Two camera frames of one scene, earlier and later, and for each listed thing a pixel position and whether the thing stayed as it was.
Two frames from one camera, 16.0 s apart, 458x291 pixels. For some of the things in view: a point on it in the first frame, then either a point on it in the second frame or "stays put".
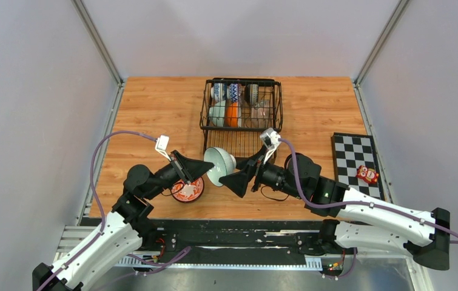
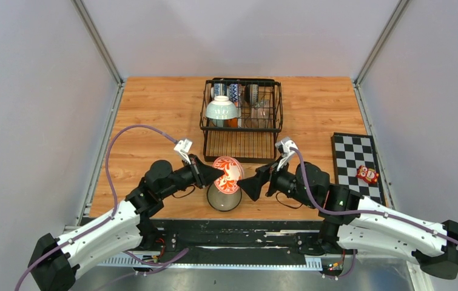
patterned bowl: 251,94 stays put
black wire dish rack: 236,111 stays put
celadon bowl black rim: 224,163 to 221,108
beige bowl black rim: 259,114 stays put
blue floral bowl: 218,91 stays put
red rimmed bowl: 188,192 to 227,182
